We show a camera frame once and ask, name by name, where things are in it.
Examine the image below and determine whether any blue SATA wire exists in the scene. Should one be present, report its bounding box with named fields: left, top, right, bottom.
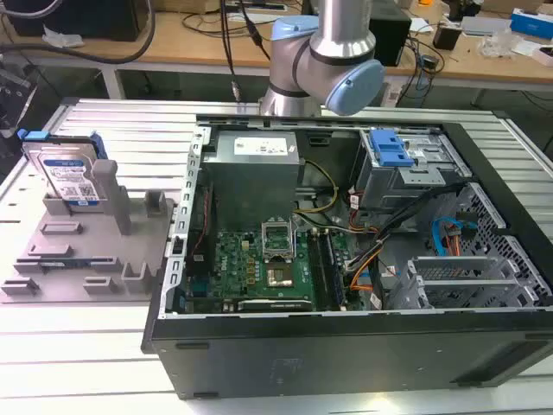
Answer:
left=431, top=214, right=476, bottom=260

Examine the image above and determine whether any yellow black power wire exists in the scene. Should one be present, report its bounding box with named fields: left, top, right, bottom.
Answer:
left=293, top=159, right=340, bottom=214

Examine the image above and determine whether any black box on workbench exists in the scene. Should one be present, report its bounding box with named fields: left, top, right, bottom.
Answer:
left=369, top=7, right=412, bottom=67

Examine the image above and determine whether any clear plastic packaging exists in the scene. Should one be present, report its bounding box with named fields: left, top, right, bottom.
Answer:
left=477, top=29, right=524, bottom=57

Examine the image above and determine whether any grey power supply unit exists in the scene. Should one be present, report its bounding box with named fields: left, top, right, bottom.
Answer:
left=200, top=130, right=303, bottom=233

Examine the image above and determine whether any hard disk in blue carrier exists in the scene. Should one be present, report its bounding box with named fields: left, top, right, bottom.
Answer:
left=16, top=129, right=109, bottom=209

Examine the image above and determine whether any green motherboard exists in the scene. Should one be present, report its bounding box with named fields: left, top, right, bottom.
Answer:
left=185, top=227, right=359, bottom=313

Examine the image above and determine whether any black hanging cable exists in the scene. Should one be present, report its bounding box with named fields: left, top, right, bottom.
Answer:
left=219, top=0, right=241, bottom=103

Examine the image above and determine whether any blue white carton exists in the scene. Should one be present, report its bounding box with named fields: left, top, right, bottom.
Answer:
left=509, top=7, right=553, bottom=41

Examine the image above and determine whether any black graphics card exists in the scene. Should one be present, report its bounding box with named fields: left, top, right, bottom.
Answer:
left=237, top=297, right=313, bottom=313

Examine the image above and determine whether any silver drive cage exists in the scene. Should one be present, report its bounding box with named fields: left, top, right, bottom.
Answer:
left=350, top=128, right=473, bottom=213

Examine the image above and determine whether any black open PC case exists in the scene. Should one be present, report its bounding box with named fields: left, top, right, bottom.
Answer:
left=141, top=112, right=553, bottom=401

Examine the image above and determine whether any wooden workbench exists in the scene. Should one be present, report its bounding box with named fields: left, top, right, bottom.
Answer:
left=0, top=8, right=553, bottom=87

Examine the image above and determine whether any silver disk bay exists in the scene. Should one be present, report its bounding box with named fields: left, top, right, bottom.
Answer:
left=388, top=255, right=541, bottom=310

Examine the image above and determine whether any thick grey cable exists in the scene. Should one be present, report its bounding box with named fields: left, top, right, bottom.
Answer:
left=0, top=0, right=157, bottom=65

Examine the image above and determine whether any blue drive bay latch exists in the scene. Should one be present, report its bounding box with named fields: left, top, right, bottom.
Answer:
left=369, top=128, right=415, bottom=169

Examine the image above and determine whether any black braided wire bundle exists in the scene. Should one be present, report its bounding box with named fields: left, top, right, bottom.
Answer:
left=345, top=181, right=472, bottom=273

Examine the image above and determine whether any RAM stick on rack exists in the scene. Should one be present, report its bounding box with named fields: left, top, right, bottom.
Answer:
left=29, top=258, right=118, bottom=267

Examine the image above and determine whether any grey parts rack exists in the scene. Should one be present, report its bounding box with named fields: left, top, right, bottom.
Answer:
left=0, top=159, right=179, bottom=304

